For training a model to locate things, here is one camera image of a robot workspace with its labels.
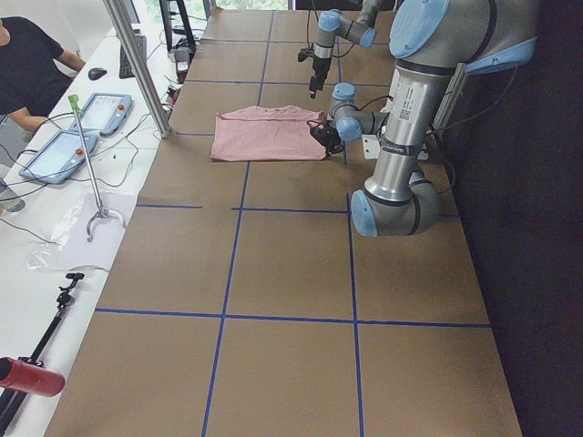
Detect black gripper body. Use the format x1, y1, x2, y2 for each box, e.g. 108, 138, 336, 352
312, 56, 329, 78

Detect pink Snoopy t-shirt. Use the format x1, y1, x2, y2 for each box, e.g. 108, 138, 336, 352
210, 106, 327, 161

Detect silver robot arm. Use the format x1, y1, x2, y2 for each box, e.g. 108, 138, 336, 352
298, 0, 381, 99
329, 1, 540, 237

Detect black keyboard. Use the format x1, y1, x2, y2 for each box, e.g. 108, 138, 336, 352
118, 35, 148, 79

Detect far blue teach pendant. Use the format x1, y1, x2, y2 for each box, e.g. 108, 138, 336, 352
79, 93, 133, 137

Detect blue teach pendant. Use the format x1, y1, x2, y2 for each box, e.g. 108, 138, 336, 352
18, 130, 85, 184
79, 93, 133, 137

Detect black computer mouse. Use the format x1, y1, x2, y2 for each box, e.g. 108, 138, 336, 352
87, 67, 107, 81

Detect metal grabber reacher stick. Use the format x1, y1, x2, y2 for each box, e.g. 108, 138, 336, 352
67, 95, 126, 243

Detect near blue teach pendant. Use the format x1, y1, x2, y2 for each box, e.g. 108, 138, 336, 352
18, 130, 85, 184

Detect clear plastic bag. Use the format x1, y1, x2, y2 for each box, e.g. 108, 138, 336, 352
24, 195, 107, 272

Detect person in black shirt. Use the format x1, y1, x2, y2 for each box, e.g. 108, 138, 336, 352
1, 16, 86, 133

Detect red cylinder roll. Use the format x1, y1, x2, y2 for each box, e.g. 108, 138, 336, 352
1, 357, 66, 397

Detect black tripod selfie stick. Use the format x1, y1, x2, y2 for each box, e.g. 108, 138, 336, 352
1, 272, 85, 436

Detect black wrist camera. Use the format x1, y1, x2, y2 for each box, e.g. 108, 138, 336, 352
306, 120, 343, 156
297, 46, 314, 63

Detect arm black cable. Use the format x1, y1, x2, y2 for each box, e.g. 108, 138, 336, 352
305, 0, 320, 51

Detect aluminium frame post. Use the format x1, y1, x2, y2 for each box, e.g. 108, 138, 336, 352
103, 0, 171, 138

